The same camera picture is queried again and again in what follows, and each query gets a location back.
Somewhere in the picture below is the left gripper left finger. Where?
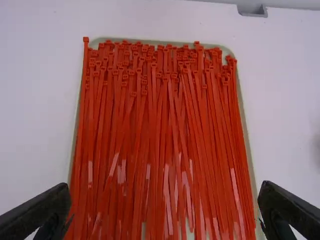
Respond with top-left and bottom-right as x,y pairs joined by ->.
0,182 -> 71,240

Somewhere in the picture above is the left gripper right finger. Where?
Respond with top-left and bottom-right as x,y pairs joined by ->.
256,180 -> 320,240

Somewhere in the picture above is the pale tray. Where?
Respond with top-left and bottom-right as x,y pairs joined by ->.
71,36 -> 266,240

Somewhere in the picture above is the row of orange cable ties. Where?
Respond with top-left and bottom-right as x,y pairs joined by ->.
65,36 -> 258,240

